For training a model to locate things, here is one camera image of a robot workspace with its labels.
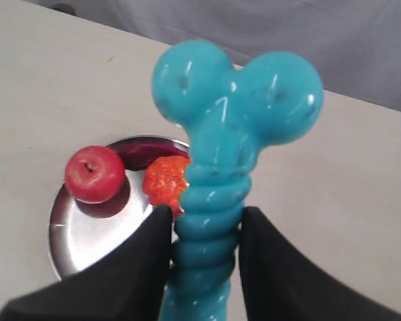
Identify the grey fabric backdrop curtain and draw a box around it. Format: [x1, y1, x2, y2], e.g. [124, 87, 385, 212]
[41, 0, 401, 111]

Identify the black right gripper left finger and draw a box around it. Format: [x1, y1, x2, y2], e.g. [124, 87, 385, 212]
[0, 205, 172, 320]

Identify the red apple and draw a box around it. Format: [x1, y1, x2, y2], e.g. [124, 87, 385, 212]
[64, 145, 126, 203]

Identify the orange toy fruit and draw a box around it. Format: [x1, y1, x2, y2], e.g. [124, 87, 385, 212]
[142, 155, 191, 219]

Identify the round stainless steel plate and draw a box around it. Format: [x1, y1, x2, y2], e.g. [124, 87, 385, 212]
[47, 136, 189, 278]

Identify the teal toy bone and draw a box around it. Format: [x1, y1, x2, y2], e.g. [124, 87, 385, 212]
[152, 40, 324, 320]

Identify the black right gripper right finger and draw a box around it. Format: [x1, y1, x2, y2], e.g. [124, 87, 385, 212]
[239, 207, 401, 321]

